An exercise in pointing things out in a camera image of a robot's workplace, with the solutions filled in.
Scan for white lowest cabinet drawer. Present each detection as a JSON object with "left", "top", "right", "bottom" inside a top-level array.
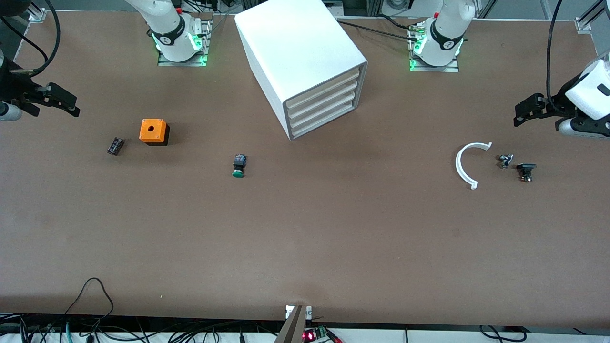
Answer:
[{"left": 292, "top": 101, "right": 356, "bottom": 139}]

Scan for white curved plastic arc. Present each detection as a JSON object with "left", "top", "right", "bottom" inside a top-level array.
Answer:
[{"left": 455, "top": 142, "right": 493, "bottom": 190}]

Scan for orange box with hole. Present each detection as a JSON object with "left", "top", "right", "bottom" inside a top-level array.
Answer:
[{"left": 139, "top": 119, "right": 170, "bottom": 146}]

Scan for circuit board with red LED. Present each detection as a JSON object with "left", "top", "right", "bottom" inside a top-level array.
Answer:
[{"left": 303, "top": 325, "right": 343, "bottom": 343}]

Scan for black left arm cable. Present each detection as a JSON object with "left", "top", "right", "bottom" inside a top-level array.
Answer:
[{"left": 547, "top": 0, "right": 566, "bottom": 103}]

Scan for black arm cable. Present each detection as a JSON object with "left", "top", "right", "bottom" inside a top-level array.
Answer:
[
  {"left": 0, "top": 0, "right": 61, "bottom": 77},
  {"left": 547, "top": 0, "right": 566, "bottom": 103}
]

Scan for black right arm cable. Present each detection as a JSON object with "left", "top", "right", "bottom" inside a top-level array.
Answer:
[{"left": 0, "top": 0, "right": 61, "bottom": 77}]

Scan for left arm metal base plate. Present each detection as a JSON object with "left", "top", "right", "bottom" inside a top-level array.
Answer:
[{"left": 409, "top": 21, "right": 460, "bottom": 73}]

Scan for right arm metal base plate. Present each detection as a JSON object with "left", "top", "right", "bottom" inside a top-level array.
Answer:
[{"left": 157, "top": 19, "right": 211, "bottom": 67}]

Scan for black cable on table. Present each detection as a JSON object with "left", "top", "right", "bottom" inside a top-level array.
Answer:
[{"left": 336, "top": 19, "right": 422, "bottom": 40}]

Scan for black looped cable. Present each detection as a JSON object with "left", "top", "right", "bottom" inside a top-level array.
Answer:
[{"left": 64, "top": 278, "right": 115, "bottom": 334}]

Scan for black cable coil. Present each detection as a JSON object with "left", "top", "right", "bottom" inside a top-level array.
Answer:
[{"left": 479, "top": 325, "right": 527, "bottom": 343}]

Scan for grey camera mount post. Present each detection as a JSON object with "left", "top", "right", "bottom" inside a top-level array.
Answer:
[{"left": 274, "top": 305, "right": 313, "bottom": 343}]

